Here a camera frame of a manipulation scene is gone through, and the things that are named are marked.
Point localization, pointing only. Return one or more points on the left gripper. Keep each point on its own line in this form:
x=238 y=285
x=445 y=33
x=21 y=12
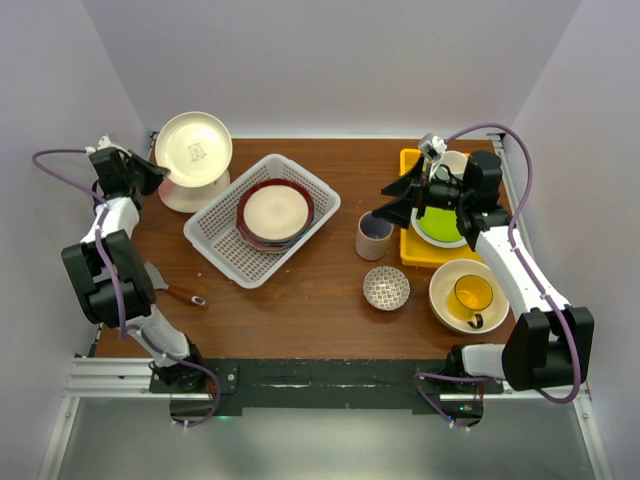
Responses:
x=155 y=174

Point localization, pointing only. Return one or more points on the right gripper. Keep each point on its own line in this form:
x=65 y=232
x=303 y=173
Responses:
x=407 y=190

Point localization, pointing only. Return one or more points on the pink cream branch plate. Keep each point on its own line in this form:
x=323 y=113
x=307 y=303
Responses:
x=191 y=199

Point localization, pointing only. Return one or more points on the red rimmed cream plate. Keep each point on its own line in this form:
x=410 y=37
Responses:
x=275 y=210

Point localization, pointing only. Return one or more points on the pink dotted scalloped plate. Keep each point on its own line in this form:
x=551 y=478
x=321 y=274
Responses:
x=258 y=245

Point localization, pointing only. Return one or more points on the blue dotted scalloped plate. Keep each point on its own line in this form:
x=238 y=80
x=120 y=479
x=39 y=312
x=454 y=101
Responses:
x=287 y=244

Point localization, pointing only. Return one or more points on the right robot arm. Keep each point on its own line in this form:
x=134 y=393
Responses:
x=551 y=342

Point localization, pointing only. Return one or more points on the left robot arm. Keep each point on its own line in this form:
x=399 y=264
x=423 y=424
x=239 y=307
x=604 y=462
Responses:
x=108 y=275

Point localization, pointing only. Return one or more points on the lime green plate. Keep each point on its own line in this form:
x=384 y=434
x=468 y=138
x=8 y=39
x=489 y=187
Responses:
x=438 y=228

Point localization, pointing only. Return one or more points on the light blue mug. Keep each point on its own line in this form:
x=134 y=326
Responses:
x=453 y=165

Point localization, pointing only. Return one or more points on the pink purple mug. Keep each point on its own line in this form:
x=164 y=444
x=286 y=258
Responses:
x=372 y=237

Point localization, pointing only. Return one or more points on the yellow plastic tray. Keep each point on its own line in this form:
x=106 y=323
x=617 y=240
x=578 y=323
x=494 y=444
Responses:
x=414 y=251

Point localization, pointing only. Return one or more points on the white plastic basket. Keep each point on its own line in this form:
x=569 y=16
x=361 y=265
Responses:
x=212 y=232

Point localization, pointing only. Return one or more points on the cream ceramic bowl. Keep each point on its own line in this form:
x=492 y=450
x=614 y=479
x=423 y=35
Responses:
x=443 y=281

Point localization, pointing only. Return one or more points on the purple patterned small bowl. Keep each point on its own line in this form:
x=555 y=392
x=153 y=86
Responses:
x=386 y=288

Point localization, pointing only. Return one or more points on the yellow glass cup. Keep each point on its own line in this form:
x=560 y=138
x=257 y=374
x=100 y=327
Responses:
x=470 y=296

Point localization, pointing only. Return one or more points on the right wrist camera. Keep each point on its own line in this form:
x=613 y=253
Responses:
x=432 y=148

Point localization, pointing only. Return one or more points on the spatula with wooden handle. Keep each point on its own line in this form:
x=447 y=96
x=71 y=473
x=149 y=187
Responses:
x=179 y=293

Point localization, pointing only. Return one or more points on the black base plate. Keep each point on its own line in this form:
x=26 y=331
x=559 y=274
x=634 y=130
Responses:
x=343 y=384

